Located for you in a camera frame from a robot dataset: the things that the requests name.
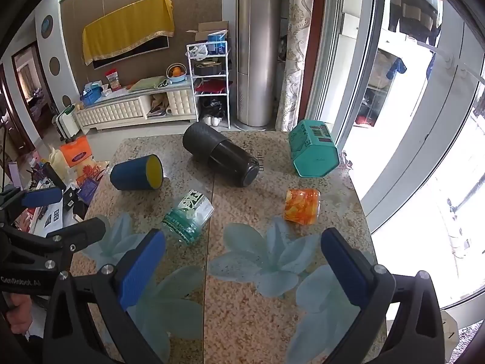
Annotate blue cup yellow inside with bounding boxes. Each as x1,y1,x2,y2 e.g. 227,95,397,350
110,154,164,191

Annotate red snack bag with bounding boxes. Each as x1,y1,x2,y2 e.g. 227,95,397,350
105,69,122,92

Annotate silver tower air conditioner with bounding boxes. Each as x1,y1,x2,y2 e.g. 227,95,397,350
236,0,283,127

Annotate clear green printed cup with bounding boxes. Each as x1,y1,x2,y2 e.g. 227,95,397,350
162,189,215,244

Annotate blue plastic basket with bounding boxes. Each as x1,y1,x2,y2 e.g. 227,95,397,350
80,85,105,107

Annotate fruit bowl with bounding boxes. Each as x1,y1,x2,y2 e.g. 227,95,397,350
166,64,187,84

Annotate patterned beige curtain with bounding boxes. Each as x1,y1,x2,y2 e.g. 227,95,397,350
276,0,317,133

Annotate person's left hand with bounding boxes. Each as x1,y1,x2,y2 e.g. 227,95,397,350
5,294,35,336

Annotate teal hexagonal tin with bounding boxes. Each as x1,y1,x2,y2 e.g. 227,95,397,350
288,119,340,177

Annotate black shoes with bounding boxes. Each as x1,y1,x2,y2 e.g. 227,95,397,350
199,99,226,117

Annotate orange tissue pack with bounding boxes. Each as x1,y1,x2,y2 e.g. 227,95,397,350
60,135,93,167

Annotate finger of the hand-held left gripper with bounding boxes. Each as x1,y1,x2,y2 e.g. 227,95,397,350
40,215,107,254
0,187,63,214

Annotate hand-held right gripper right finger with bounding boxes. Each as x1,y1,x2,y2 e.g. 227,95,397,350
320,227,446,364

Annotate orange patterned glass cup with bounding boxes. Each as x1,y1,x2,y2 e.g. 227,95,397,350
284,188,323,225

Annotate white suitcase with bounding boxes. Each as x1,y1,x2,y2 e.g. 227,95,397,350
53,105,78,139

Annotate blue carton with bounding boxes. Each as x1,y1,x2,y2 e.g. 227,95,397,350
206,32,228,54

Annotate white metal shelf rack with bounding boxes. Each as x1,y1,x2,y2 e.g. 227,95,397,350
186,40,232,130

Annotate green cushion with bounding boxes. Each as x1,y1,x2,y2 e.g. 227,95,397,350
129,76,167,92

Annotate cream plastic bottle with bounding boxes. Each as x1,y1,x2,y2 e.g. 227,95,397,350
48,148,69,183

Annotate yellow cloth cover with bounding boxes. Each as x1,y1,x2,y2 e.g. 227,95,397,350
82,0,175,66

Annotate open cardboard box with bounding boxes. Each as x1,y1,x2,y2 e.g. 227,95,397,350
185,21,229,42

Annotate white television cabinet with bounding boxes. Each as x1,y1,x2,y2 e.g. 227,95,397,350
74,86,198,130

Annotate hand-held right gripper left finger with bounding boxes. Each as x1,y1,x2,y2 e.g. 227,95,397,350
42,228,167,364

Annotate black television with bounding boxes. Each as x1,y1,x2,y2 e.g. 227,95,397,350
93,36,170,70

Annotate black insulated tumbler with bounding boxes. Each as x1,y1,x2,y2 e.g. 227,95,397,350
182,122,259,187

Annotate blue hanging garment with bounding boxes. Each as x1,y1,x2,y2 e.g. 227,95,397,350
386,58,407,80

